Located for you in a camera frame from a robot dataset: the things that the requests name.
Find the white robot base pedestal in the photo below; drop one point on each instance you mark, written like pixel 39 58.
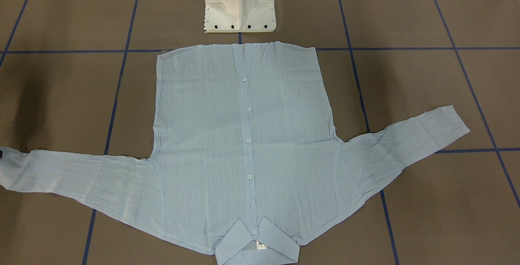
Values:
pixel 239 16

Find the light blue button shirt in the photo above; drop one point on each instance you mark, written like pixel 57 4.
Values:
pixel 246 164

